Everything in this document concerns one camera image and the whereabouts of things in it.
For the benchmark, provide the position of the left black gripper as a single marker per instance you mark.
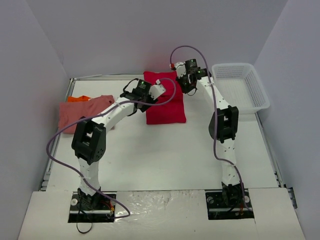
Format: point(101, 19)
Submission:
point(145, 105)

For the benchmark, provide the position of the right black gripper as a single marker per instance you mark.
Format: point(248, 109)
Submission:
point(184, 85)

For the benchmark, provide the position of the red t-shirt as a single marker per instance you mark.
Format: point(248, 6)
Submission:
point(172, 112)

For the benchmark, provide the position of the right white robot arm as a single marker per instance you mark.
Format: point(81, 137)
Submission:
point(222, 127)

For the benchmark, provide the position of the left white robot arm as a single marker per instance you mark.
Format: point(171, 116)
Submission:
point(90, 136)

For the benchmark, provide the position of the white plastic basket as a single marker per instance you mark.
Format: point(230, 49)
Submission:
point(241, 86)

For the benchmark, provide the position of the orange folded t-shirt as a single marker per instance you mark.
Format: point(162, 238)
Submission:
point(83, 98)

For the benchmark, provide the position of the pink folded t-shirt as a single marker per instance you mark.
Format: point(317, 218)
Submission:
point(69, 112)

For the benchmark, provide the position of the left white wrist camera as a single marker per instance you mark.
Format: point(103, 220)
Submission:
point(156, 91)

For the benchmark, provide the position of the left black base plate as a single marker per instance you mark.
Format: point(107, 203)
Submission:
point(85, 210)

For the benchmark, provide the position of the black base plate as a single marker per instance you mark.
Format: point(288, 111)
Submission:
point(218, 209)
point(85, 210)

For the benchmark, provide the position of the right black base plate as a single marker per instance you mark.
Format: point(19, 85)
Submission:
point(218, 209)

